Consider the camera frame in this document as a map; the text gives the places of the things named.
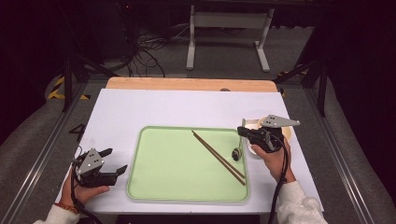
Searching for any white table sheet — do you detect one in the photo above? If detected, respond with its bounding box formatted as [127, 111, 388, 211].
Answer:
[55, 88, 325, 216]

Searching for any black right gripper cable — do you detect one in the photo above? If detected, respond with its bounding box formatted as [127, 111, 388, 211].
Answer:
[267, 133, 290, 224]

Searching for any light green tray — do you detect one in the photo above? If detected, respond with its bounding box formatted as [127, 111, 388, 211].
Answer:
[126, 125, 250, 203]

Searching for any person's left hand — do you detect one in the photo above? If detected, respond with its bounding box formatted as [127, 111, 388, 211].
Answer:
[60, 173, 110, 206]

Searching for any red bead bracelet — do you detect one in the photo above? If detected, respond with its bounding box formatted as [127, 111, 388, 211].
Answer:
[54, 202, 79, 215]

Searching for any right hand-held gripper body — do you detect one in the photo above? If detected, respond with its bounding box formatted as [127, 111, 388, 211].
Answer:
[252, 114, 301, 153]

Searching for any white square plate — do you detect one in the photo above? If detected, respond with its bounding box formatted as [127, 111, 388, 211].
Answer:
[242, 118, 265, 159]

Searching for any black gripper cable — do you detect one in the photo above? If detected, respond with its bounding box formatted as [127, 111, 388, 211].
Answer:
[267, 133, 290, 224]
[70, 161, 104, 224]

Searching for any white metal stand frame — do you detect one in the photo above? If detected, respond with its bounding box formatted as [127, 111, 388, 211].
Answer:
[186, 4, 276, 73]

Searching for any metal spoon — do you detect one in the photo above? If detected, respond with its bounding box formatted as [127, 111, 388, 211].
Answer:
[231, 135, 245, 161]

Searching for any bundle of black floor cables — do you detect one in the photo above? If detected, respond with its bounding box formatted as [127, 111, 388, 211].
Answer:
[115, 22, 191, 78]

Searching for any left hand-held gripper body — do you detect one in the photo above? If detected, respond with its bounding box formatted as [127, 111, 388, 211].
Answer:
[72, 147, 118, 189]

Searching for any black metal stand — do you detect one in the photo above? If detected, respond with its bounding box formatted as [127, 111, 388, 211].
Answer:
[60, 50, 120, 113]
[274, 59, 332, 118]

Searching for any person's right hand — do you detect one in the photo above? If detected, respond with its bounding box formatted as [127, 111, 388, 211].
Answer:
[251, 139, 296, 184]

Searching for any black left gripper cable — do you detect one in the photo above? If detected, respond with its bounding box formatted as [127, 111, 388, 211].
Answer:
[70, 161, 104, 224]

